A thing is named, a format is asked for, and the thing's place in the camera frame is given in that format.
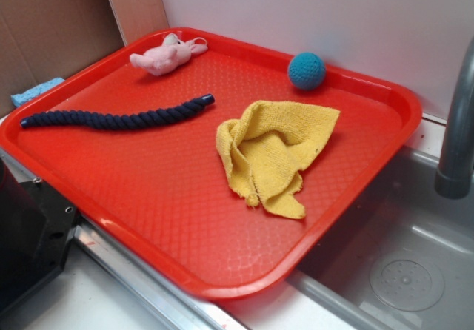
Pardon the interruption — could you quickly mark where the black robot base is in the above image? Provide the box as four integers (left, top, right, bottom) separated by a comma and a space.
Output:
1, 163, 79, 315

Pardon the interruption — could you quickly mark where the yellow microfiber cloth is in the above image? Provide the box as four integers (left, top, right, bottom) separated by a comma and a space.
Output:
216, 101, 340, 220

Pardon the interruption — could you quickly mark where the red plastic tray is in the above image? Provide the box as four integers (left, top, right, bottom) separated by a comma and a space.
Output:
1, 28, 421, 300

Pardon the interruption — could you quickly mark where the teal crocheted ball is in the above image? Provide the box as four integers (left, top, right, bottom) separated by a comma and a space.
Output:
287, 52, 327, 91

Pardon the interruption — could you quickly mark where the pink plush bunny toy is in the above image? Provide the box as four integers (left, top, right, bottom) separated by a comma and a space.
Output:
129, 33, 208, 76

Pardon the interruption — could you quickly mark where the grey toy sink basin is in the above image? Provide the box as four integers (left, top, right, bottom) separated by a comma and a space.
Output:
288, 148, 473, 329

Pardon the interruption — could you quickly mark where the brown cardboard panel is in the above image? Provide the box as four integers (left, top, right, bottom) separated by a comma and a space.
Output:
1, 0, 123, 115

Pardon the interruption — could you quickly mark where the blue sponge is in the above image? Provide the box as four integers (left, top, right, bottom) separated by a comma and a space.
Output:
11, 78, 64, 108

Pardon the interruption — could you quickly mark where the dark blue twisted rope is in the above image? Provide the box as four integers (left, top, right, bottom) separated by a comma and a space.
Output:
19, 93, 216, 132

